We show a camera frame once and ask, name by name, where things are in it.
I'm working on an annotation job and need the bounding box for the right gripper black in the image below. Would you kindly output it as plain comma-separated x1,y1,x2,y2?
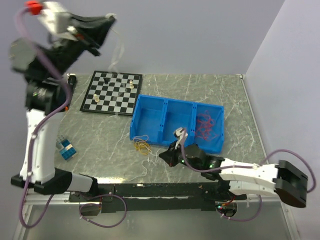
159,139,203,172

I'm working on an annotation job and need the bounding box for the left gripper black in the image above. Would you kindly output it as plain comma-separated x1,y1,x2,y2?
46,10,117,81

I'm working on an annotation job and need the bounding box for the white cable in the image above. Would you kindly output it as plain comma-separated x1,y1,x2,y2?
124,154,156,182
107,14,126,118

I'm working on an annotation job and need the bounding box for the yellow cable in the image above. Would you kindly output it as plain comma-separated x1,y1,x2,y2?
132,135,153,156

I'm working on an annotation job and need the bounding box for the blue three-compartment bin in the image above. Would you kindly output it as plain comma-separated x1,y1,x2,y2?
129,94,225,154

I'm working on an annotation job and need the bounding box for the red orange cable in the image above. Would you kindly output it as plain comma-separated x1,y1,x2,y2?
194,109,218,141

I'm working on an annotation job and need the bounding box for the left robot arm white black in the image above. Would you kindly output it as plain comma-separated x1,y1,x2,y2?
10,10,116,201

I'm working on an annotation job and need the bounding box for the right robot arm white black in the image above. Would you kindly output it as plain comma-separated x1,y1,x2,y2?
159,142,308,208

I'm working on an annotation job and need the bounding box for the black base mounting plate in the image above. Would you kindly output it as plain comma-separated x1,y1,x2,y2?
68,181,247,213

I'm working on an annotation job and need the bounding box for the black chess piece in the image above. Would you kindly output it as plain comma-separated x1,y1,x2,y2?
103,77,110,84

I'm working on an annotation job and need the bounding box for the black marker orange cap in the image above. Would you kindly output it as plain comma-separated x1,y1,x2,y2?
64,73,78,112

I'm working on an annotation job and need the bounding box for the black white chessboard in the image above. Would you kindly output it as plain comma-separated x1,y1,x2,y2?
80,70,143,117

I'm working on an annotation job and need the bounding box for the white chess piece upper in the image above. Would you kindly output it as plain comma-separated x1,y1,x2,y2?
129,80,134,89

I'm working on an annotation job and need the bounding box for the white chess piece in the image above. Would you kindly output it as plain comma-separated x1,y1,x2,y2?
129,80,134,89
93,94,100,103

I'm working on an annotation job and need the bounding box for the white chess piece lower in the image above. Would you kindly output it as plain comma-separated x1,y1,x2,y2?
93,94,100,103

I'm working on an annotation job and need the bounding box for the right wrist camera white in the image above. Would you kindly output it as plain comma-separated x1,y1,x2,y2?
174,127,188,149

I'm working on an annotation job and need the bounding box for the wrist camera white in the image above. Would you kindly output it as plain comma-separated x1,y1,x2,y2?
174,127,188,149
24,0,71,36

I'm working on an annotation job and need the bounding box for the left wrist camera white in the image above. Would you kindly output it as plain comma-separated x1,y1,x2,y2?
24,0,71,36

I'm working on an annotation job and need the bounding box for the aluminium frame rail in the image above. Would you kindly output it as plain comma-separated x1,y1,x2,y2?
23,187,286,208

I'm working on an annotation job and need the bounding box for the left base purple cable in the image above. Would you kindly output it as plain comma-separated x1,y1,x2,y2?
78,193,128,228

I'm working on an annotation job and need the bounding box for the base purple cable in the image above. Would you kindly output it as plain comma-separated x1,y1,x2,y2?
217,194,263,223
78,193,128,228

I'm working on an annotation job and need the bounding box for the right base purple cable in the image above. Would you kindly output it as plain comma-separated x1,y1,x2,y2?
217,194,263,223

